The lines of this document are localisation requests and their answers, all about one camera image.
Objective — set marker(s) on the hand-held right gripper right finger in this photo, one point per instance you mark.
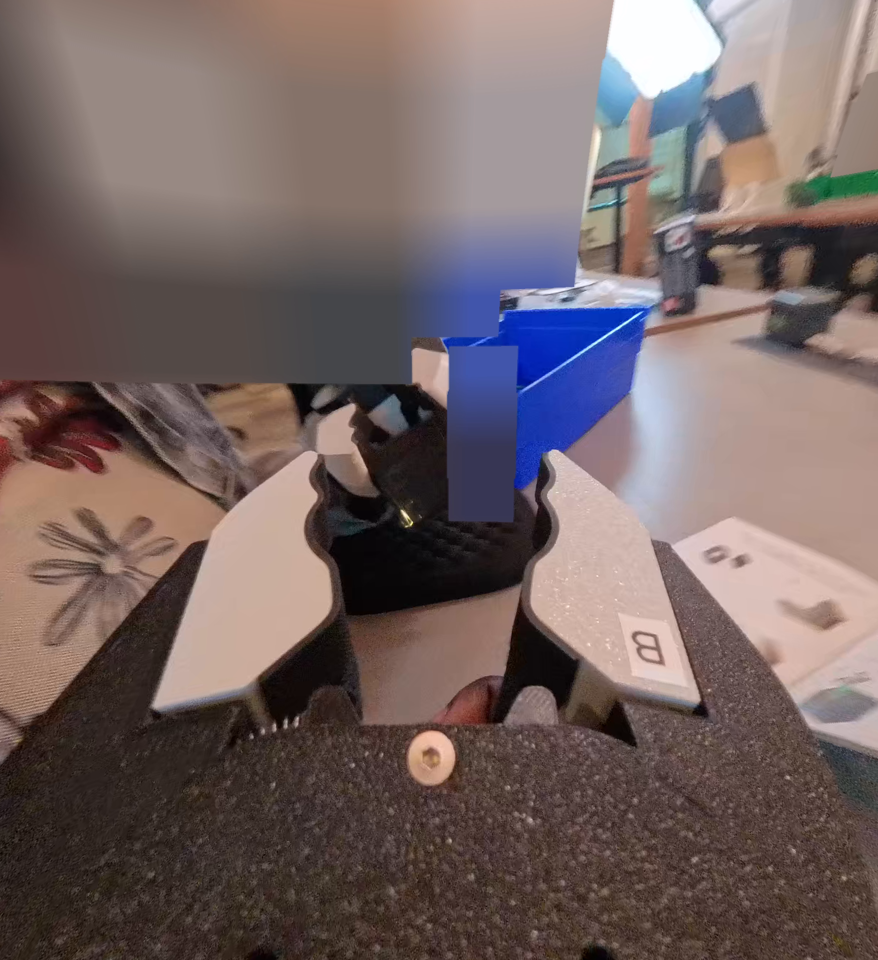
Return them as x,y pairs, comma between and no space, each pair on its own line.
604,585

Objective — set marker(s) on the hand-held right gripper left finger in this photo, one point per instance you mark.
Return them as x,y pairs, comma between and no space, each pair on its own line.
259,585

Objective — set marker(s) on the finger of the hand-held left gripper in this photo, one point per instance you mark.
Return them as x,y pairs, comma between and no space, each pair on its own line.
427,367

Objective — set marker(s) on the blue plastic bin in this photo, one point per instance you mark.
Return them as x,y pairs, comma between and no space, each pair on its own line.
581,375

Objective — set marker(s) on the lego instruction booklet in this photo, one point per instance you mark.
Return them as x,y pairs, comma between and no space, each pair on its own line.
768,585

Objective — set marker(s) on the person's right hand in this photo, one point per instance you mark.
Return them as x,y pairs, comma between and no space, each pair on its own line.
472,699

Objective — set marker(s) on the black quilted wrist rest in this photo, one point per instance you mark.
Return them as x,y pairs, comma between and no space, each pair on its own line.
439,570

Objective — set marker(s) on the person's floral shirt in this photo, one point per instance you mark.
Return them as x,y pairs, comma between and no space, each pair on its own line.
71,540

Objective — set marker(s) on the long wooden top desk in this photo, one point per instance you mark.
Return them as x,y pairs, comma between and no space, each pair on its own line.
806,214

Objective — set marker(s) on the green plastic bin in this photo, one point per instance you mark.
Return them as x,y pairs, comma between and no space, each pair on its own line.
858,187

